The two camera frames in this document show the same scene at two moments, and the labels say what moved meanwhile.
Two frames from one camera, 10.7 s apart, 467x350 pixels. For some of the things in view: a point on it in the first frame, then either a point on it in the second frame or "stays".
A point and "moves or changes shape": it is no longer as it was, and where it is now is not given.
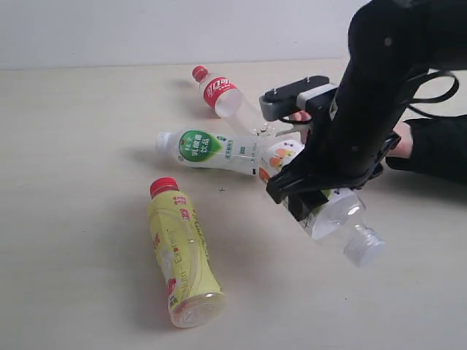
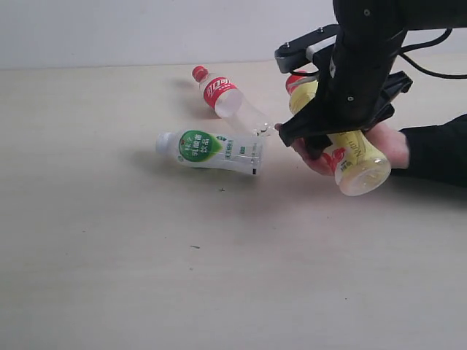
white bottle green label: (197, 149) stays
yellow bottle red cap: (184, 257) moves or changes shape
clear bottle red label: (224, 98) stays
